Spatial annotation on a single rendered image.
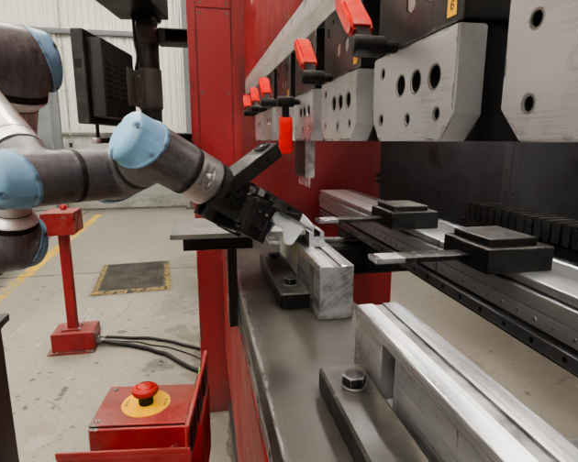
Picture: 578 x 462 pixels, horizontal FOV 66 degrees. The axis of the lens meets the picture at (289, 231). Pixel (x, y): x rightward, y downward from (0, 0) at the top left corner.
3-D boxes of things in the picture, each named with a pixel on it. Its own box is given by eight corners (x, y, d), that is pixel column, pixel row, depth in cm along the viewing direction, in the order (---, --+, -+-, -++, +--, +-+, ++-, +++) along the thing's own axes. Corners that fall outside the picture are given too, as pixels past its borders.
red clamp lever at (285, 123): (276, 153, 79) (275, 96, 77) (298, 153, 80) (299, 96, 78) (277, 153, 77) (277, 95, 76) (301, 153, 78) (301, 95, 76)
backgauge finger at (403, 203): (310, 223, 105) (310, 202, 104) (413, 219, 110) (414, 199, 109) (324, 233, 93) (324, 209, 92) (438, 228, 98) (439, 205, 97)
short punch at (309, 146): (294, 183, 101) (294, 140, 99) (304, 182, 101) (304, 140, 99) (305, 187, 91) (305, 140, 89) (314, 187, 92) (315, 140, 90)
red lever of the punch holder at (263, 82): (257, 75, 101) (261, 101, 95) (274, 75, 102) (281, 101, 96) (256, 82, 102) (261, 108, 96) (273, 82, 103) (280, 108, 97)
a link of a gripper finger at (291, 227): (303, 254, 80) (261, 234, 76) (315, 224, 81) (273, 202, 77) (312, 256, 78) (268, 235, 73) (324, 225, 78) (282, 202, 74)
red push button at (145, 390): (136, 400, 70) (135, 379, 70) (162, 399, 71) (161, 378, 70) (129, 414, 66) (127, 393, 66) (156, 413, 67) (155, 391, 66)
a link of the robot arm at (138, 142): (112, 120, 64) (144, 97, 58) (175, 158, 71) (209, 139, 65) (96, 167, 60) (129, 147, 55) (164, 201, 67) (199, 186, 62)
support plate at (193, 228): (175, 223, 102) (174, 218, 101) (288, 219, 106) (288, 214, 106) (170, 240, 84) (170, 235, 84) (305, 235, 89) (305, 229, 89)
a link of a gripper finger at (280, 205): (290, 222, 79) (249, 201, 75) (294, 213, 79) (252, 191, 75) (303, 223, 75) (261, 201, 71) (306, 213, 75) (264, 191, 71)
